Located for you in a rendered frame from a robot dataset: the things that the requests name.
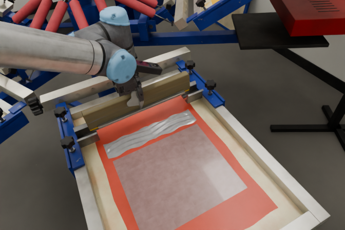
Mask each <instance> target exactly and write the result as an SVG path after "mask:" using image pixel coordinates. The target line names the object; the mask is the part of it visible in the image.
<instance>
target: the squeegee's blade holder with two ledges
mask: <svg viewBox="0 0 345 230"><path fill-rule="evenodd" d="M183 94H185V91H184V90H182V91H179V92H177V93H174V94H172V95H169V96H167V97H165V98H162V99H160V100H157V101H155V102H153V103H150V104H148V105H145V106H143V107H142V109H140V108H138V109H136V110H133V111H131V112H128V113H126V114H123V115H121V116H119V117H116V118H114V119H112V120H109V121H107V122H104V123H102V124H99V125H98V128H99V129H101V128H104V127H106V126H108V125H111V124H113V123H116V122H118V121H120V120H123V119H125V118H128V117H130V116H132V115H135V114H137V113H139V112H142V111H145V110H147V109H149V108H152V107H154V106H157V105H159V104H161V103H164V102H166V101H169V100H171V99H173V98H176V97H178V96H180V95H183Z"/></svg>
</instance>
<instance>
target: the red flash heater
mask: <svg viewBox="0 0 345 230"><path fill-rule="evenodd" d="M270 2H271V4H272V5H273V7H274V9H275V11H276V12H277V14H278V16H279V17H280V19H281V21H282V23H283V24H284V26H285V28H286V30H287V31H288V33H289V35H290V36H314V35H343V34H345V0H270Z"/></svg>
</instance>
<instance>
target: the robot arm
mask: <svg viewBox="0 0 345 230"><path fill-rule="evenodd" d="M135 56H136V54H135V49H134V45H133V40H132V35H131V29H130V22H129V19H128V15H127V12H126V10H125V9H124V8H122V7H119V6H111V7H107V8H104V9H103V10H102V11H101V12H100V21H99V22H96V23H95V24H93V25H90V26H88V27H85V28H83V29H80V30H78V31H76V32H72V33H71V34H69V35H64V34H59V33H54V32H50V31H45V30H40V29H35V28H30V27H26V26H21V25H16V24H11V23H6V22H1V21H0V67H4V68H15V69H27V70H39V71H51V72H62V73H75V74H86V75H98V76H106V77H108V79H109V80H111V81H112V82H113V85H114V87H115V90H116V91H117V93H118V94H119V96H120V97H121V96H123V95H127V94H130V92H131V99H130V100H129V101H128V102H127V106H129V107H130V106H137V105H139V106H140V109H142V107H143V104H144V94H143V90H142V84H141V80H140V77H139V75H138V74H139V72H142V73H149V74H157V75H161V73H162V70H163V69H162V68H161V67H160V66H159V65H158V64H157V63H151V62H145V61H139V60H136V57H135Z"/></svg>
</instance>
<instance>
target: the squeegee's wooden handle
mask: <svg viewBox="0 0 345 230"><path fill-rule="evenodd" d="M189 89H190V80H189V74H188V73H187V72H186V71H184V72H180V73H178V74H175V75H173V76H170V77H168V78H165V79H163V80H160V81H158V82H155V83H153V84H150V85H147V86H145V87H142V90H143V94H144V104H143V106H145V105H148V104H150V103H153V102H155V101H157V100H160V99H162V98H165V97H167V96H169V95H172V94H174V93H177V92H179V91H182V90H184V91H186V90H189ZM130 99H131V93H130V94H127V95H123V96H121V97H117V98H114V99H112V100H109V101H107V102H104V103H101V104H99V105H96V106H93V107H91V108H88V109H85V110H83V111H82V116H83V118H84V120H85V122H86V124H87V126H88V128H89V130H92V129H95V128H97V127H98V125H99V124H102V123H104V122H107V121H109V120H112V119H114V118H116V117H119V116H121V115H123V114H126V113H128V112H131V111H133V110H136V109H138V108H140V106H139V105H137V106H130V107H129V106H127V102H128V101H129V100H130Z"/></svg>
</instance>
